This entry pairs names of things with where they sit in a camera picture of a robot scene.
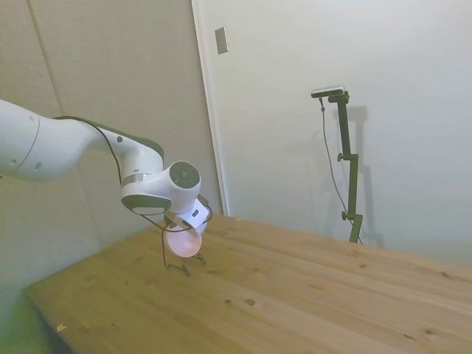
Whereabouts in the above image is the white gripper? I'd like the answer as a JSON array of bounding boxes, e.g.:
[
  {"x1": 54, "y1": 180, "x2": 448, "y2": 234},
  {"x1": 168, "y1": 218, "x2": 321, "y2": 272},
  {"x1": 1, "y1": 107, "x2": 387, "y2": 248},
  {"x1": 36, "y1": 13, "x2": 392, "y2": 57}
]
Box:
[{"x1": 180, "y1": 198, "x2": 209, "y2": 237}]

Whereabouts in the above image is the pink plastic bowl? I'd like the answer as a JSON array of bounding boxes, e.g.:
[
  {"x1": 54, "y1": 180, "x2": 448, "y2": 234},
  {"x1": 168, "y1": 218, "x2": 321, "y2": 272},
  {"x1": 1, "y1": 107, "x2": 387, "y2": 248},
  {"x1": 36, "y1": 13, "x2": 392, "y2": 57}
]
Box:
[{"x1": 166, "y1": 224, "x2": 204, "y2": 258}]

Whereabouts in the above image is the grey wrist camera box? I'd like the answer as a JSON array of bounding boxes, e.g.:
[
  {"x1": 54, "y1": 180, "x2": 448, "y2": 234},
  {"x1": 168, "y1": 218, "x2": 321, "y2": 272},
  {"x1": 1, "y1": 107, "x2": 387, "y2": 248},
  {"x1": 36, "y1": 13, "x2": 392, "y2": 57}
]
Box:
[{"x1": 164, "y1": 212, "x2": 184, "y2": 229}]

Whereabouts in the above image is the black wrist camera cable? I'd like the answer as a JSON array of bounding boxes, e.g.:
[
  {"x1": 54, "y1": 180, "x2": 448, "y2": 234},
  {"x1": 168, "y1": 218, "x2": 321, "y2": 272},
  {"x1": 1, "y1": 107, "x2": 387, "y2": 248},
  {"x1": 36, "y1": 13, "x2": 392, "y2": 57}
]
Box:
[{"x1": 51, "y1": 115, "x2": 214, "y2": 235}]

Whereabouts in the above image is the jointed dark camera stand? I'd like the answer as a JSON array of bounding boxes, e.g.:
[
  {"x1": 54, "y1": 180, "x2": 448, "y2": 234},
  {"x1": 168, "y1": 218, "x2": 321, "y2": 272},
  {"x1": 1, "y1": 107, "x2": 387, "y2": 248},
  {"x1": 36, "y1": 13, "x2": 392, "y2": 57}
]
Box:
[{"x1": 327, "y1": 91, "x2": 364, "y2": 245}]

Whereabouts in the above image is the grey wall plate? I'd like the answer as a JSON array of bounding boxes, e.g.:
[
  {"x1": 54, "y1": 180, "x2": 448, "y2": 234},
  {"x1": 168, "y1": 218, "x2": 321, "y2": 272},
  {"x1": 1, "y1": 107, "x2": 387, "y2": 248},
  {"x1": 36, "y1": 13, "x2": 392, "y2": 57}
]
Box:
[{"x1": 214, "y1": 26, "x2": 229, "y2": 56}]

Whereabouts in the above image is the grey stereo camera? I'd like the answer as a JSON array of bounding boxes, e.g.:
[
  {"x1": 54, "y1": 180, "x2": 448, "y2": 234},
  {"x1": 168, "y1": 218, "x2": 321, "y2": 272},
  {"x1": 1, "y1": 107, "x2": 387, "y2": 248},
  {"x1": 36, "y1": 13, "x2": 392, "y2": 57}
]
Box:
[{"x1": 310, "y1": 84, "x2": 347, "y2": 99}]

